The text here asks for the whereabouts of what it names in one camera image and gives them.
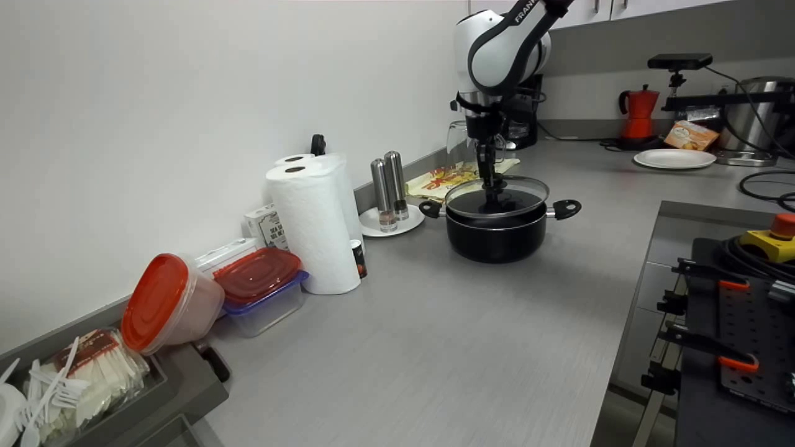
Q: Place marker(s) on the white dinner plate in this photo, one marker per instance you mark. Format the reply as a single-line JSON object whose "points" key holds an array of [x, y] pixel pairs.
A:
{"points": [[675, 161]]}

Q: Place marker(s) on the white power socket box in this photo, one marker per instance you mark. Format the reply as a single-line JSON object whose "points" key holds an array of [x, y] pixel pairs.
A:
{"points": [[265, 224]]}

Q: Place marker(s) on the black cooking pot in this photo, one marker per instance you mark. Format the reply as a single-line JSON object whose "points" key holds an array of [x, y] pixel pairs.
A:
{"points": [[497, 240]]}

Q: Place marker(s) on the rectangular container with red lid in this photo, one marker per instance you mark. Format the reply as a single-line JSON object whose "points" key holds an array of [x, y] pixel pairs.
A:
{"points": [[261, 276]]}

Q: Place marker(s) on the grey plastic tray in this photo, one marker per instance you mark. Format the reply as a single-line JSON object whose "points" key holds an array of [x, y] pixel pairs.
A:
{"points": [[176, 398]]}

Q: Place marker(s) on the red moka pot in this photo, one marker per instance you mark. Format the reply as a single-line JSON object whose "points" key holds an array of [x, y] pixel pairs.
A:
{"points": [[640, 114]]}

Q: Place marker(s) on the black coffee maker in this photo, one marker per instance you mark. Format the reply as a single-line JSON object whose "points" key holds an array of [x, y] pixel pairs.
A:
{"points": [[526, 129]]}

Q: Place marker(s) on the round container with red lid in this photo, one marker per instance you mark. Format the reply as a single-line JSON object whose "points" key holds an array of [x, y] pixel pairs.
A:
{"points": [[157, 302]]}

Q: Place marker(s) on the clear plastic container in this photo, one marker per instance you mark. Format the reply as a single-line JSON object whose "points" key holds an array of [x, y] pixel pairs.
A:
{"points": [[225, 253]]}

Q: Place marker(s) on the small white saucer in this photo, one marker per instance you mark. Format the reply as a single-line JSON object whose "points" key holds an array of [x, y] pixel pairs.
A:
{"points": [[412, 224]]}

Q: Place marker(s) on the orange snack packet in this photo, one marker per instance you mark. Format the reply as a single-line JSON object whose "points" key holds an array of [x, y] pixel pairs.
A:
{"points": [[691, 135]]}

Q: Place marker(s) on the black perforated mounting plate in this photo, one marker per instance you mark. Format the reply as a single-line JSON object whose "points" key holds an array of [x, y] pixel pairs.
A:
{"points": [[753, 332]]}

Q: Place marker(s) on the black camera on stand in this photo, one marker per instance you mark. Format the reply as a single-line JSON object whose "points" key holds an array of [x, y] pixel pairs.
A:
{"points": [[679, 60]]}

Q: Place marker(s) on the bag of white plastic cutlery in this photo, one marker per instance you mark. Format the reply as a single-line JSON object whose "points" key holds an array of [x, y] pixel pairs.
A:
{"points": [[100, 377]]}

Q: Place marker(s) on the steel spice grinder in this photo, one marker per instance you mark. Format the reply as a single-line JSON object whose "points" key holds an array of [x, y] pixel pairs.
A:
{"points": [[398, 183], [381, 194]]}

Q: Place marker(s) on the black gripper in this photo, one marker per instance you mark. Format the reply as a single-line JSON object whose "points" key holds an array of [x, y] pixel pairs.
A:
{"points": [[482, 121]]}

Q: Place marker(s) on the steel electric kettle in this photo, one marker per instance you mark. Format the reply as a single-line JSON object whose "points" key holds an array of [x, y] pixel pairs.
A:
{"points": [[761, 114]]}

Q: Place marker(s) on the yellow emergency stop button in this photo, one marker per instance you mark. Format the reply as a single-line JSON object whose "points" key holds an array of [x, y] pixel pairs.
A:
{"points": [[773, 237]]}

